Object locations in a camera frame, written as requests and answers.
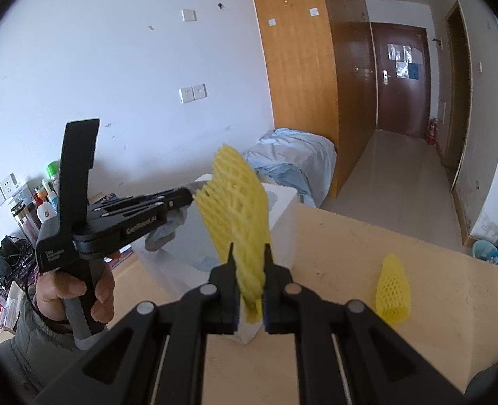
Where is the white double wall socket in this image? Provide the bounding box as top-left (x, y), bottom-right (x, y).
top-left (179, 84), bottom-right (208, 104)

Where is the yellow foam fruit net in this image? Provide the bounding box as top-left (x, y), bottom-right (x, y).
top-left (375, 254), bottom-right (412, 325)
top-left (195, 144), bottom-right (272, 321)

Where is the person's left hand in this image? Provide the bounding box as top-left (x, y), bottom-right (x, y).
top-left (34, 253), bottom-right (121, 326)

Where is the grey sock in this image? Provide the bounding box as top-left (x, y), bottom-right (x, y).
top-left (145, 181), bottom-right (211, 254)

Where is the cluster of toiletry bottles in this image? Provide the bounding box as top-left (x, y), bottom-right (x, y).
top-left (8, 160), bottom-right (64, 241)

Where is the wooden wardrobe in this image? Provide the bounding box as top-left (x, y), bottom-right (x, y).
top-left (247, 0), bottom-right (378, 209)

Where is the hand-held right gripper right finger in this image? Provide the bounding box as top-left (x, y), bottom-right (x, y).
top-left (265, 242), bottom-right (465, 405)

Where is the tangle of black cables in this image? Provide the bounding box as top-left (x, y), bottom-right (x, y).
top-left (0, 236), bottom-right (36, 290)

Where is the wooden side door frame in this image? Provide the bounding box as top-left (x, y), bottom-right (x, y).
top-left (443, 0), bottom-right (473, 203)

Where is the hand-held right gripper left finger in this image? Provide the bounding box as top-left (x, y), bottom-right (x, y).
top-left (34, 242), bottom-right (238, 405)

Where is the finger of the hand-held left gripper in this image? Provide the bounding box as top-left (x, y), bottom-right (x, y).
top-left (88, 187), bottom-right (195, 216)
top-left (101, 200), bottom-right (193, 226)

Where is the white wall socket pair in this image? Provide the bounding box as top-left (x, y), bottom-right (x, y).
top-left (0, 173), bottom-right (19, 209)

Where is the dark brown door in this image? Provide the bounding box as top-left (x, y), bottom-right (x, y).
top-left (369, 23), bottom-right (431, 138)

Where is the bed with pale sheet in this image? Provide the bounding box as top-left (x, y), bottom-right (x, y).
top-left (243, 127), bottom-right (337, 207)

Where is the person's left forearm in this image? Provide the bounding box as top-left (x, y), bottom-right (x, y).
top-left (0, 291), bottom-right (110, 395)

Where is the white foam box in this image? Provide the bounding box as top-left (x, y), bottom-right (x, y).
top-left (137, 173), bottom-right (298, 344)

